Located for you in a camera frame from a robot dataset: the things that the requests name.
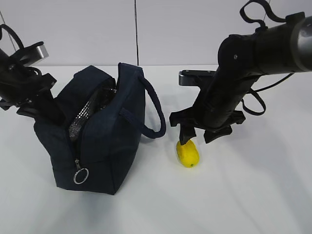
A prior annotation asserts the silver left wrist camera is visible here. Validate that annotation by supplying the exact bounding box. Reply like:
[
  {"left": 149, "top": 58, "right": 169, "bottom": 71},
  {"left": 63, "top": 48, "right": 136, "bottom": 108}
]
[{"left": 11, "top": 41, "right": 49, "bottom": 66}]

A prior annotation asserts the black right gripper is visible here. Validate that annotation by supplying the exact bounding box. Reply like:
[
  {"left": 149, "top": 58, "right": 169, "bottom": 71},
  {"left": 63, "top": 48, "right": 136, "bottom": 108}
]
[{"left": 169, "top": 109, "right": 245, "bottom": 145}]

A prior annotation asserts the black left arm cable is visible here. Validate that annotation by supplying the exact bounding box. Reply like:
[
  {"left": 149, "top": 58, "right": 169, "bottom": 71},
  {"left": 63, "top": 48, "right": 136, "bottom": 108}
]
[{"left": 0, "top": 23, "right": 25, "bottom": 51}]

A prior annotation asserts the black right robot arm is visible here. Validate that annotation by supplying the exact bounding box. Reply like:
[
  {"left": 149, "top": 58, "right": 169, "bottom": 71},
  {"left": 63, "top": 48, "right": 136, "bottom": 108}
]
[{"left": 169, "top": 12, "right": 312, "bottom": 144}]

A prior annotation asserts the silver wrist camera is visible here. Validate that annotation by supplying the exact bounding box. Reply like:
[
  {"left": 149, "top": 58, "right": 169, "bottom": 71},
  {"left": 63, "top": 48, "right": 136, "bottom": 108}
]
[
  {"left": 11, "top": 41, "right": 49, "bottom": 66},
  {"left": 178, "top": 70, "right": 215, "bottom": 88}
]

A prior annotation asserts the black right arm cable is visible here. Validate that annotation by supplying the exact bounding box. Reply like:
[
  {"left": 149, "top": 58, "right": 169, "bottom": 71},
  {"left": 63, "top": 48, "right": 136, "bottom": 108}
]
[{"left": 239, "top": 0, "right": 286, "bottom": 27}]

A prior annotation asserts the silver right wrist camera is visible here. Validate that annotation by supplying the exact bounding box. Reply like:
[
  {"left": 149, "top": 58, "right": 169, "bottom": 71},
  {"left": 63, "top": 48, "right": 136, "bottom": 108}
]
[{"left": 178, "top": 70, "right": 215, "bottom": 88}]

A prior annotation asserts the navy blue lunch bag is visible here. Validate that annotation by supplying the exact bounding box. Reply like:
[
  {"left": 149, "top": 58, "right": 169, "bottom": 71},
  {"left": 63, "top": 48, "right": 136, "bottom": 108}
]
[{"left": 34, "top": 63, "right": 166, "bottom": 195}]

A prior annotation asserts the yellow lemon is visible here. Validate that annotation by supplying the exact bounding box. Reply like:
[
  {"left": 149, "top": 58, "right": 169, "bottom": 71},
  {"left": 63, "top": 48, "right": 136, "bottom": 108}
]
[{"left": 176, "top": 140, "right": 200, "bottom": 168}]

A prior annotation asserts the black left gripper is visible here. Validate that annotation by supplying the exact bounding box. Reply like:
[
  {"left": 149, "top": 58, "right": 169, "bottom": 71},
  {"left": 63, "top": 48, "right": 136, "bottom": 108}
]
[{"left": 0, "top": 73, "right": 65, "bottom": 125}]

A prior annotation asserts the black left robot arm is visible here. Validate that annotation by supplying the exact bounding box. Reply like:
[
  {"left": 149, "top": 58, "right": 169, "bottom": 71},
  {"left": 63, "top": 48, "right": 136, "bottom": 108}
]
[{"left": 0, "top": 51, "right": 65, "bottom": 125}]

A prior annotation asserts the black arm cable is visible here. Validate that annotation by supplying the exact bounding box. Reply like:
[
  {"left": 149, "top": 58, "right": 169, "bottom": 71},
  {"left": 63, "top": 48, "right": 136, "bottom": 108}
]
[
  {"left": 239, "top": 0, "right": 286, "bottom": 27},
  {"left": 0, "top": 23, "right": 25, "bottom": 51}
]

